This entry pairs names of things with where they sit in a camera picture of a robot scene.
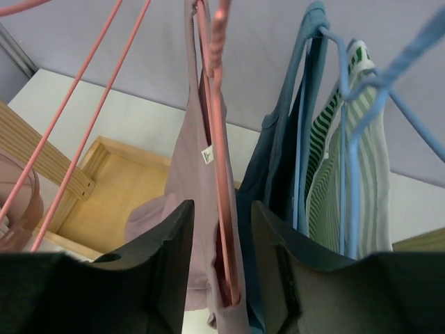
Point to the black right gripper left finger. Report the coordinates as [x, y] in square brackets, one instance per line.
[139, 287]

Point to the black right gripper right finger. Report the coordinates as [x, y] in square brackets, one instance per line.
[306, 288]

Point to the mauve pink tank top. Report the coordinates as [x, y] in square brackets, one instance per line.
[192, 177]

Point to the green white striped tank top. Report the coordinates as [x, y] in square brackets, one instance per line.
[322, 189]

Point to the blue tank top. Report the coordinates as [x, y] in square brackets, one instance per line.
[280, 157]

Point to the wooden clothes rack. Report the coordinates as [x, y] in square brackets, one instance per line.
[110, 181]

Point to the pink translucent plastic basket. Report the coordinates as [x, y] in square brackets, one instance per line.
[26, 210]

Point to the aluminium frame post left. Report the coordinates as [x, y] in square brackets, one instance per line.
[17, 55]

